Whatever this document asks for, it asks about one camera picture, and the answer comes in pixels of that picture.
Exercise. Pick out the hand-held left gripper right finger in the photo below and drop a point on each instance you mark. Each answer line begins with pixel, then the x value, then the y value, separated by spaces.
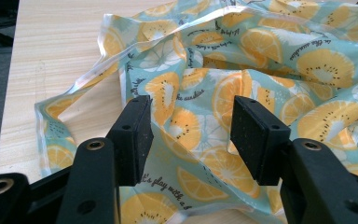
pixel 258 140

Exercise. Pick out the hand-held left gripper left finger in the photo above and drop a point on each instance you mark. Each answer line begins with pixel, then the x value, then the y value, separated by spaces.
pixel 130 140

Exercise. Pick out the fruit print plastic bag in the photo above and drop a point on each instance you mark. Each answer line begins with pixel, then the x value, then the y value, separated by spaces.
pixel 230 62

